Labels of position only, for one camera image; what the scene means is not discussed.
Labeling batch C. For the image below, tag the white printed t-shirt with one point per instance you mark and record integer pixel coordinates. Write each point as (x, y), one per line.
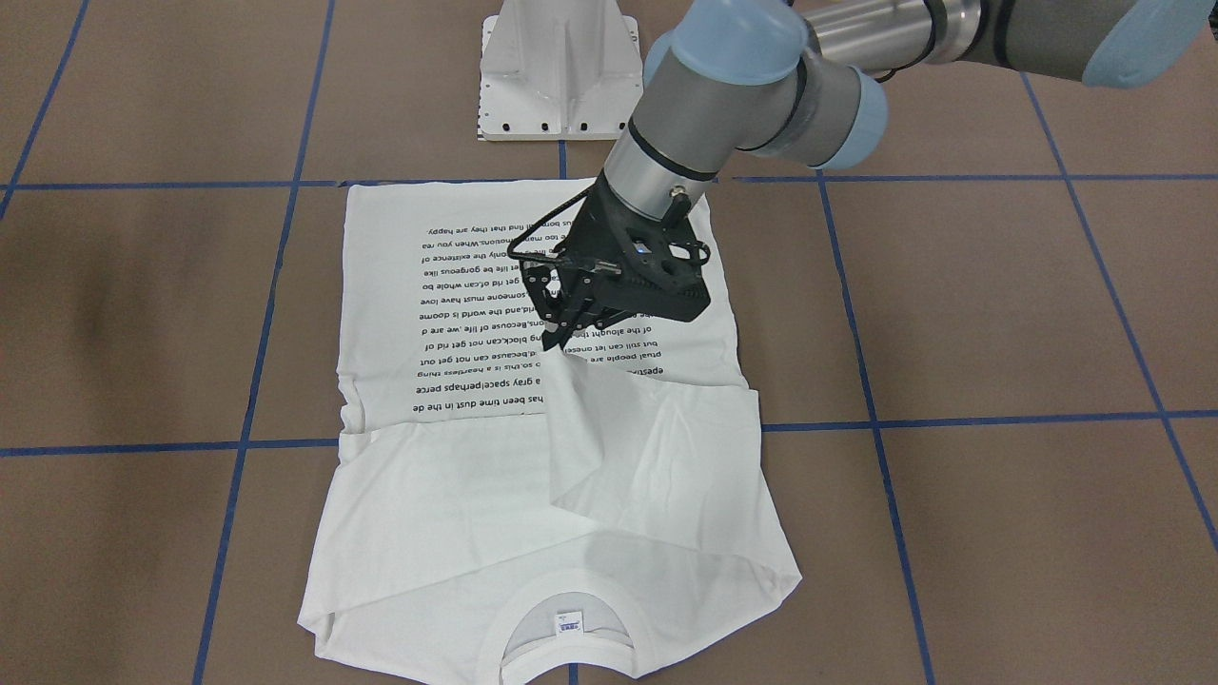
(498, 510)

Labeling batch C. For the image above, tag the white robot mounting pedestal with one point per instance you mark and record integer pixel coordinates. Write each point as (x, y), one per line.
(558, 70)

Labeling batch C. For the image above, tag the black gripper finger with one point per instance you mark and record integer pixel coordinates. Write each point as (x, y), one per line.
(583, 318)
(556, 334)

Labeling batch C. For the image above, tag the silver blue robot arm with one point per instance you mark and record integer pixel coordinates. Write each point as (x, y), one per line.
(758, 77)

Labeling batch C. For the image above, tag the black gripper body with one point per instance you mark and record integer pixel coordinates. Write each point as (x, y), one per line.
(592, 231)

